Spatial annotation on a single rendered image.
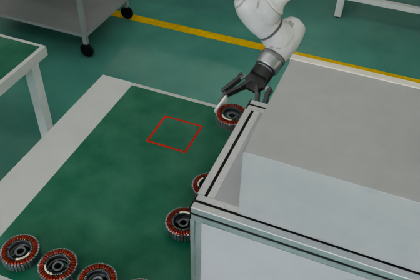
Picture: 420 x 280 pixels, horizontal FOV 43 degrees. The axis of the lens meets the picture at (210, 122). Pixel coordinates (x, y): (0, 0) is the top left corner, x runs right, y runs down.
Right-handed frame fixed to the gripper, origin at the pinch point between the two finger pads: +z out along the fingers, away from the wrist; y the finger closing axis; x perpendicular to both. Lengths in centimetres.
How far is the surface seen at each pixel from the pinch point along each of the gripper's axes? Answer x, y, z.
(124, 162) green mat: 1.4, 23.3, 33.8
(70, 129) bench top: 1, 52, 35
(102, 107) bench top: -7, 52, 21
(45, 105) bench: -38, 106, 32
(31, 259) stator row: 28, 12, 72
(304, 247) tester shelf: 40, -54, 27
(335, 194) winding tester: 53, -56, 16
